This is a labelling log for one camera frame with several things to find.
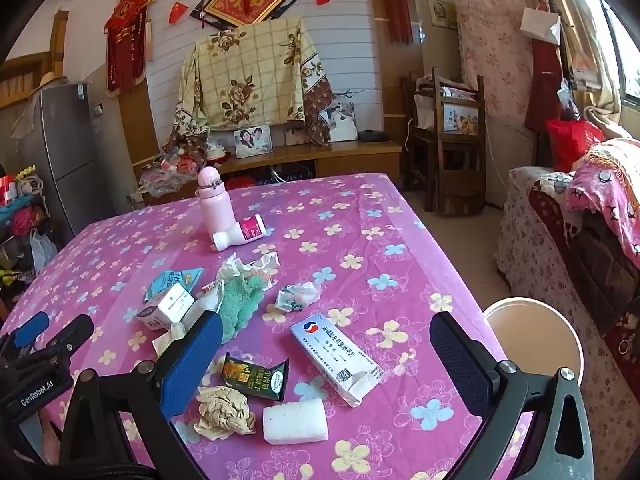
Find white paper bag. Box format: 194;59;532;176
520;4;562;46

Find large white medicine box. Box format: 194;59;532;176
291;312;386;408

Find white pill bottle pink label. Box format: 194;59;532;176
211;214;266;252

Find pink floral tablecloth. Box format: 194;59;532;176
0;172;531;480

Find pink floral mattress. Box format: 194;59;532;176
452;0;538;211

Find yellow floral cloth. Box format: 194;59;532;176
167;16;335;161

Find green fuzzy cloth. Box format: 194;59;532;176
217;270;276;346

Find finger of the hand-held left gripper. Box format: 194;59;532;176
0;311;51;361
44;314;95;372

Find white photo frame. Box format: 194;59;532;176
327;102;358;142

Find framed wall picture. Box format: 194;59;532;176
427;0;458;30

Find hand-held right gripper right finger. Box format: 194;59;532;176
429;311;593;480

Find grey refrigerator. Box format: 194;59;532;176
20;81;118;241

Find crumpled beige paper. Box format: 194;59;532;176
194;385;257;442

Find blue snack wrapper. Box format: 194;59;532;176
145;267;206;303

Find red knot tassel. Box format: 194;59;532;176
372;0;413;46

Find wooden chair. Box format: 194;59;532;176
402;67;487;217

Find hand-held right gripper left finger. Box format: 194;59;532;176
59;310;224;480

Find white foam block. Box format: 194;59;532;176
262;399;331;445

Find pink printed blanket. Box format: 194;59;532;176
562;137;640;271

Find red hanging garment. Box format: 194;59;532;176
524;40;563;133

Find small white medicine box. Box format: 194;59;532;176
136;282;197;332

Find pile of bags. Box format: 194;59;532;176
0;165;58;306

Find dark green snack packet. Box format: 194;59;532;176
220;352;292;403

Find red plastic bag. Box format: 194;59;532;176
546;119;603;173

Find clear plastic bags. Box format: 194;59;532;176
137;157;201;195

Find patterned blanket pile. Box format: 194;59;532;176
497;160;640;461

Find wooden cabinet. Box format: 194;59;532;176
132;140;403;206

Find beige curtain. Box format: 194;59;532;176
542;0;623;106

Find red banner with knot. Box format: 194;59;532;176
104;0;155;96

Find round white stool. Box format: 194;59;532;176
482;296;586;386

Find large photo frame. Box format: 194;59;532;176
234;125;272;159

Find crumpled white green wrapper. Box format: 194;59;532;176
275;281;321;316

